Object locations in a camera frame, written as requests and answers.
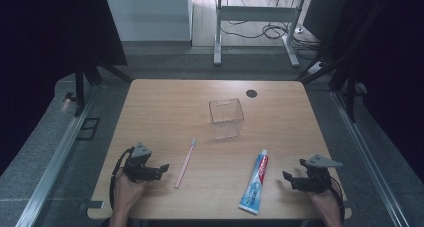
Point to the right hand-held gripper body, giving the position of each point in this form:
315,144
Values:
316,180

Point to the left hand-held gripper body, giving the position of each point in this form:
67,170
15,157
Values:
138,168

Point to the pink toothbrush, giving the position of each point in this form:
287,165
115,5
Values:
185,165

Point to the blue and red toothpaste tube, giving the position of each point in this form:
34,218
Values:
255,183

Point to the clear plastic container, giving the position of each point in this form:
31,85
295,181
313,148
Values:
226,120

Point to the person's right hand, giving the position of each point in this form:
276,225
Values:
328,203

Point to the person's left hand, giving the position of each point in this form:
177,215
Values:
126,195

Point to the black round table grommet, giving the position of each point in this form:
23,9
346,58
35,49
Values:
251,93

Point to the black metal stand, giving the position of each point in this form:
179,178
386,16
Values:
80,87
350,90

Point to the dark curtain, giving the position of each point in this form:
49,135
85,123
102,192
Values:
390,70
43,53

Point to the aluminium rail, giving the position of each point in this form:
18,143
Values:
366,153
56,160

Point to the black floor bracket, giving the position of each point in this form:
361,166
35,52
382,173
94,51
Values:
88,128

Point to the white metal desk frame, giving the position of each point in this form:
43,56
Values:
255,13

